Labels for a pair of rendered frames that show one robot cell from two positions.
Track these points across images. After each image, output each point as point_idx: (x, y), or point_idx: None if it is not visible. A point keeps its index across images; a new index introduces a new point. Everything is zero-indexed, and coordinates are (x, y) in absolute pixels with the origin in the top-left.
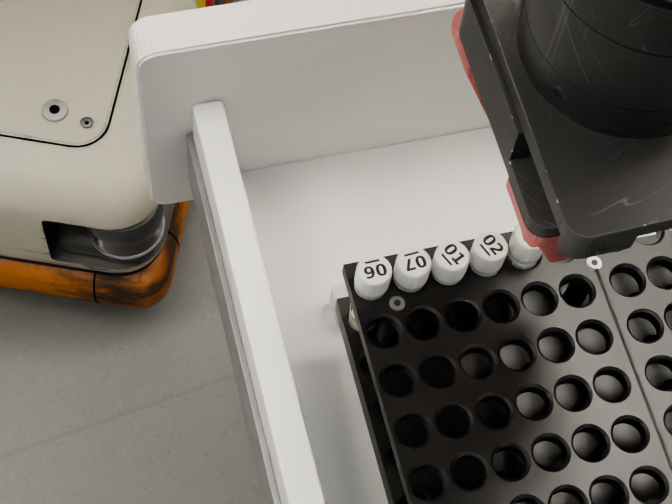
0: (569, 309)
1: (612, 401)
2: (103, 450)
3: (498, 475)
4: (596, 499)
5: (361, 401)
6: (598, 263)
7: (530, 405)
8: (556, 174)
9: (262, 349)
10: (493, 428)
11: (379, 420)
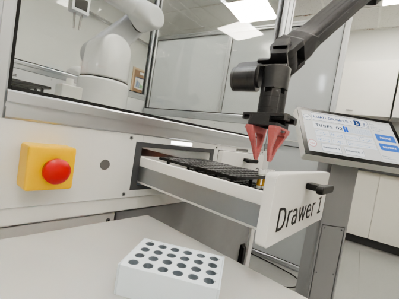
0: (249, 172)
1: (234, 169)
2: None
3: (239, 168)
4: (225, 179)
5: None
6: (251, 174)
7: (241, 183)
8: None
9: None
10: (244, 169)
11: (255, 183)
